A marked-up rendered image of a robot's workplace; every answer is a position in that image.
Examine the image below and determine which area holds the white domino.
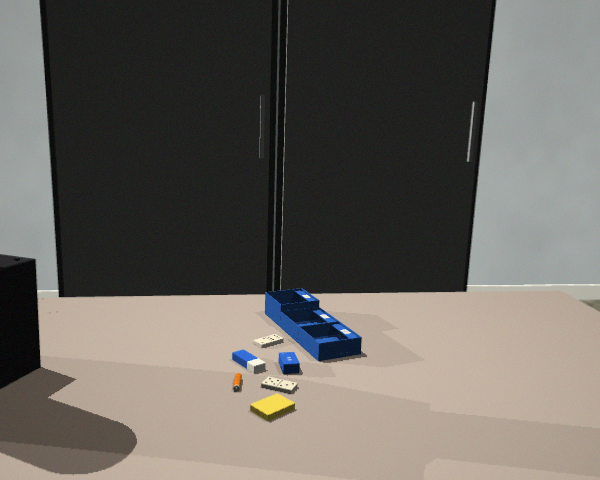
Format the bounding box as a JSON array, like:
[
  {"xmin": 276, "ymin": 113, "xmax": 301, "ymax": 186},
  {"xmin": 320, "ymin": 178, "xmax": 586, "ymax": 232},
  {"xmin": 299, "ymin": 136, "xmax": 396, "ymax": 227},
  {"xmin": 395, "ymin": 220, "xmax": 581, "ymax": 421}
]
[
  {"xmin": 261, "ymin": 377, "xmax": 298, "ymax": 394},
  {"xmin": 253, "ymin": 334, "xmax": 284, "ymax": 348}
]

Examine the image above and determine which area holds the blue nine-volt battery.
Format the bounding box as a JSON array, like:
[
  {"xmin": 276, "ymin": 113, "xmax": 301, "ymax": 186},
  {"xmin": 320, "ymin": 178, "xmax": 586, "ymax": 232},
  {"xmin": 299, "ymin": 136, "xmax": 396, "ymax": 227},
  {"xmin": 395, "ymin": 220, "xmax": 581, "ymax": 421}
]
[{"xmin": 279, "ymin": 352, "xmax": 300, "ymax": 374}]

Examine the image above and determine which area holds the blue and white eraser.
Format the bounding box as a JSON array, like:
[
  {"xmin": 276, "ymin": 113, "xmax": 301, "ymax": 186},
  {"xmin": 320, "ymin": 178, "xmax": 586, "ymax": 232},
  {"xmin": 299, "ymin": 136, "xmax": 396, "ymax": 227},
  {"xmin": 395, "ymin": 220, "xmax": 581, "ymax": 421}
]
[{"xmin": 232, "ymin": 349, "xmax": 266, "ymax": 373}]

